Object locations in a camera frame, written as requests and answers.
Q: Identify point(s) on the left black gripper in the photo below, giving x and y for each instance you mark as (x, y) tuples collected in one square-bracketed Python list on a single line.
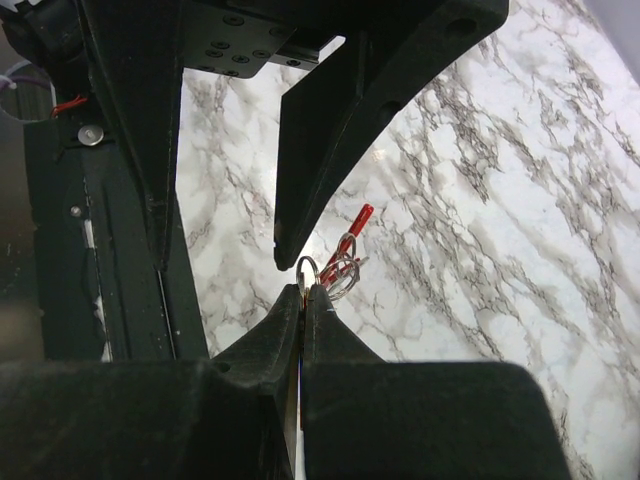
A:
[(328, 120)]

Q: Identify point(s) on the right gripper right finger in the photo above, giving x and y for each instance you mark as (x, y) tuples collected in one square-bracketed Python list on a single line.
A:
[(366, 418)]

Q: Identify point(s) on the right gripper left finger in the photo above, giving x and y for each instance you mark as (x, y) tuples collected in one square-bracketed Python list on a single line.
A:
[(229, 417)]

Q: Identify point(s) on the keyring with keys red tag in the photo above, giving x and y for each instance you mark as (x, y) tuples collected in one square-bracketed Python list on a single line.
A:
[(343, 270)]

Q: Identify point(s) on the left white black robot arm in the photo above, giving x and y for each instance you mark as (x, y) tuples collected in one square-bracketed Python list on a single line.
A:
[(48, 33)]

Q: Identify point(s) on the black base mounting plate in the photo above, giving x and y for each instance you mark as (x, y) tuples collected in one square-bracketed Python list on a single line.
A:
[(100, 295)]

